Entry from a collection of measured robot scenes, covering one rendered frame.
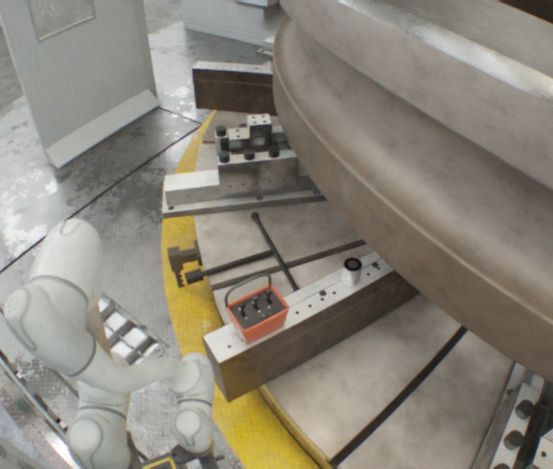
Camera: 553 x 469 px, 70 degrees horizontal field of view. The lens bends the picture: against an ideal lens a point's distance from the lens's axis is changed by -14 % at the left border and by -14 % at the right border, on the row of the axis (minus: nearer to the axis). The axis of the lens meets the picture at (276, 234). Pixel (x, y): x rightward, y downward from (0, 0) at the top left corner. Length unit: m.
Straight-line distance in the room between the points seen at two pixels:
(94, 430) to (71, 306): 0.54
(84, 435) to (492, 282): 1.29
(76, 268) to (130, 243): 2.23
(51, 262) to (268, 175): 1.84
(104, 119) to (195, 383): 3.40
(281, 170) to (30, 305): 1.95
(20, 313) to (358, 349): 1.65
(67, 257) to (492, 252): 1.24
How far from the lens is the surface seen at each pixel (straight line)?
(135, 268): 2.94
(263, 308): 1.65
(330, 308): 1.82
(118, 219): 3.32
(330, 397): 2.02
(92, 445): 1.31
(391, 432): 2.00
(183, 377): 1.23
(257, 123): 2.51
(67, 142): 4.17
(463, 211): 1.56
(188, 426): 1.18
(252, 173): 2.53
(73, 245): 0.92
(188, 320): 2.62
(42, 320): 0.82
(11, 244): 3.53
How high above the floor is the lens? 2.15
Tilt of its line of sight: 46 degrees down
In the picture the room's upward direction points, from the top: straight up
